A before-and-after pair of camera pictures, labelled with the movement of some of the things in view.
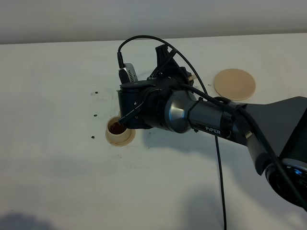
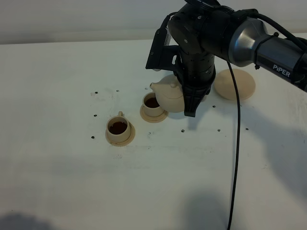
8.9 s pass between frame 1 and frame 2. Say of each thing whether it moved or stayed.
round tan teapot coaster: stayed
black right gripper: moved
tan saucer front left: stayed
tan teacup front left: stayed
